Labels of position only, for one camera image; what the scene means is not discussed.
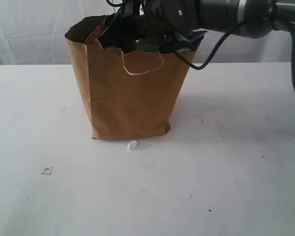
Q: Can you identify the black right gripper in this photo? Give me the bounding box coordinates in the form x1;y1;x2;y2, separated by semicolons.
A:
100;0;177;49

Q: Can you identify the clear jar with gold lid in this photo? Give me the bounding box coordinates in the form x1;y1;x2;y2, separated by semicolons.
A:
134;37;161;53

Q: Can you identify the brown kraft stand-up pouch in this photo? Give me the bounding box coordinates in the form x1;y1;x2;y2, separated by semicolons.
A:
85;17;112;49

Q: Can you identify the spaghetti packet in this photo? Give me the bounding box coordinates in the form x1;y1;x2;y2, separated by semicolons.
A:
159;30;207;54

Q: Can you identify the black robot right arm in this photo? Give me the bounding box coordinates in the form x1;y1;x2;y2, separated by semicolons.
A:
98;0;295;48

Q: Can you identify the brown paper shopping bag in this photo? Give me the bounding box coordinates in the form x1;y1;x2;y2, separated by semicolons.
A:
65;16;189;140

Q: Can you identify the white backdrop curtain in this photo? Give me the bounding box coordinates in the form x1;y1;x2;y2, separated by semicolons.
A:
0;0;291;64

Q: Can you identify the small clear plastic scrap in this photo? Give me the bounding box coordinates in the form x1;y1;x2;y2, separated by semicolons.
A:
42;167;53;176

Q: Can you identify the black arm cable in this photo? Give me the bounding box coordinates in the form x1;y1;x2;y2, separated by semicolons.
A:
105;0;295;116

